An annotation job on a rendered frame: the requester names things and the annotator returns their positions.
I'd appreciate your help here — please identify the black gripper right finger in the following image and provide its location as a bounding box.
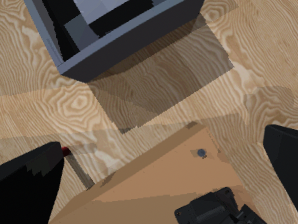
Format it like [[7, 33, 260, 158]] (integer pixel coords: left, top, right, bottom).
[[263, 124, 298, 212]]

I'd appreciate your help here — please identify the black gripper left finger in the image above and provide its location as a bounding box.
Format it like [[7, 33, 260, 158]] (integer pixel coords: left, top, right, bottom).
[[0, 141, 64, 224]]

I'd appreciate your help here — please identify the red peg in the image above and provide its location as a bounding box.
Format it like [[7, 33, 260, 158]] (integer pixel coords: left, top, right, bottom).
[[63, 147, 69, 157]]

